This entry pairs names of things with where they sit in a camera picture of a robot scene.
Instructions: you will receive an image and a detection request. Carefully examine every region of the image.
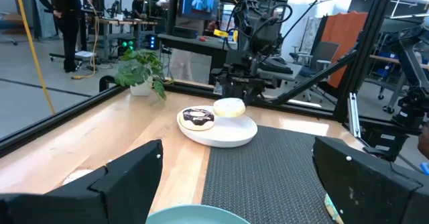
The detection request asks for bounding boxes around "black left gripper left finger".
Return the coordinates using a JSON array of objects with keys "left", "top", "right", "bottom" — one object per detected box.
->
[{"left": 0, "top": 139, "right": 164, "bottom": 224}]

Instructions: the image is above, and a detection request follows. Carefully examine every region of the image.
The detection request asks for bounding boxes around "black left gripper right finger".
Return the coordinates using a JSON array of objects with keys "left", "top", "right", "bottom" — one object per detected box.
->
[{"left": 313, "top": 135, "right": 429, "bottom": 224}]

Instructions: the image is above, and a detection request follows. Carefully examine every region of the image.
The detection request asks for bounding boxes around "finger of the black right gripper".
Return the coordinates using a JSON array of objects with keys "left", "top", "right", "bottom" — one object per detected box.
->
[
  {"left": 242, "top": 84, "right": 266, "bottom": 106},
  {"left": 220, "top": 82, "right": 238, "bottom": 100}
]

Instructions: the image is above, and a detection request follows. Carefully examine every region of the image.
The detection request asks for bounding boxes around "plain white glazed donut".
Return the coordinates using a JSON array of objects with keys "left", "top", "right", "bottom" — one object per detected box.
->
[{"left": 212, "top": 97, "right": 247, "bottom": 119}]

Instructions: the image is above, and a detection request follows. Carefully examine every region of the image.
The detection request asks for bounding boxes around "chocolate glazed donut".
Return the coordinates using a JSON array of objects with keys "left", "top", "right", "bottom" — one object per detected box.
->
[{"left": 178, "top": 107, "right": 216, "bottom": 132}]

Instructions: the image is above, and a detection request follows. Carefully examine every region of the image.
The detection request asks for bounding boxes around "large mint glazed donut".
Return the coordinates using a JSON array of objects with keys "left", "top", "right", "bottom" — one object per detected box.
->
[{"left": 324, "top": 193, "right": 345, "bottom": 224}]

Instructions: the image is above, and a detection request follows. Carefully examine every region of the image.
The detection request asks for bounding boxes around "white plate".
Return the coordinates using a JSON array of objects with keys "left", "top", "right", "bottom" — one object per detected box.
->
[{"left": 176, "top": 105, "right": 259, "bottom": 148}]

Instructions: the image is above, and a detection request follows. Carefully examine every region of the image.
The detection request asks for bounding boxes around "grey office desk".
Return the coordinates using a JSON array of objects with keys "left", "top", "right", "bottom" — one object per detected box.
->
[{"left": 157, "top": 32, "right": 236, "bottom": 85}]

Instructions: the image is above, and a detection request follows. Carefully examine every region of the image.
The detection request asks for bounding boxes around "person's hand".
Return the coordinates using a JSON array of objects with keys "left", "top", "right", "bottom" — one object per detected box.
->
[{"left": 417, "top": 125, "right": 429, "bottom": 160}]

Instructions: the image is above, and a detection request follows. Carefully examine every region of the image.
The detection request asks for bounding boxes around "black desktop box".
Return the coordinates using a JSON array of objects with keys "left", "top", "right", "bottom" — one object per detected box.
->
[{"left": 172, "top": 25, "right": 199, "bottom": 40}]

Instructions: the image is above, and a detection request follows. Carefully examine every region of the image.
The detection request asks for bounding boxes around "grey office chair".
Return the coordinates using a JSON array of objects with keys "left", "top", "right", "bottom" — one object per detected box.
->
[{"left": 290, "top": 41, "right": 341, "bottom": 101}]

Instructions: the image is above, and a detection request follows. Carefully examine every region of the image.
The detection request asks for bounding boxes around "light blue plate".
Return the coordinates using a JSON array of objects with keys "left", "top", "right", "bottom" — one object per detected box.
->
[{"left": 145, "top": 204, "right": 251, "bottom": 224}]

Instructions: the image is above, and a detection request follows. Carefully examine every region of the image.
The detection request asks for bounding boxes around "grey woven placemat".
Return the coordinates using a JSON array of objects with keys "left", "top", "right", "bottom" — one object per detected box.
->
[{"left": 200, "top": 125, "right": 340, "bottom": 224}]

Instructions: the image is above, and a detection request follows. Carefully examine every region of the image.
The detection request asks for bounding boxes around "potted green plant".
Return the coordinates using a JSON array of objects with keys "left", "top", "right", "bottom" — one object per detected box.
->
[{"left": 113, "top": 48, "right": 168, "bottom": 101}]

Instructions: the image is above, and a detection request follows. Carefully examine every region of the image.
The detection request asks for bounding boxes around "orange partition panel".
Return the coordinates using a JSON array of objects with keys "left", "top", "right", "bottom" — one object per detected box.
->
[{"left": 326, "top": 11, "right": 369, "bottom": 89}]

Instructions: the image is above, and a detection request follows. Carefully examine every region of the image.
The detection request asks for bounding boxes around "wooden workbench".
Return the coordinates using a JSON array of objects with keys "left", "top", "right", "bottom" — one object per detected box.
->
[{"left": 85, "top": 15, "right": 158, "bottom": 60}]

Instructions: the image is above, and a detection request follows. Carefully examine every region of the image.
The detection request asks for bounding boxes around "person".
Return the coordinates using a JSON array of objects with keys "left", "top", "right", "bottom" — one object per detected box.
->
[
  {"left": 131, "top": 0, "right": 147, "bottom": 19},
  {"left": 36, "top": 0, "right": 84, "bottom": 73}
]

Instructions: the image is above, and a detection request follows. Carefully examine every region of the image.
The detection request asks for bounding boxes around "silver aluminium bracket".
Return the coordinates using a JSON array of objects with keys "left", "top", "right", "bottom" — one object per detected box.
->
[{"left": 347, "top": 92, "right": 363, "bottom": 139}]

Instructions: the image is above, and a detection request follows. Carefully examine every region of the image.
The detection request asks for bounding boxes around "black table frame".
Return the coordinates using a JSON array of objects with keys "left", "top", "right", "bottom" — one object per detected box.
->
[{"left": 0, "top": 0, "right": 400, "bottom": 158}]

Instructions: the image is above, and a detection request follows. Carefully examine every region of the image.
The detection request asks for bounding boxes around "yellow hanging cable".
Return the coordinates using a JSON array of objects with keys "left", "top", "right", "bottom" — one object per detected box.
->
[{"left": 11, "top": 0, "right": 56, "bottom": 115}]

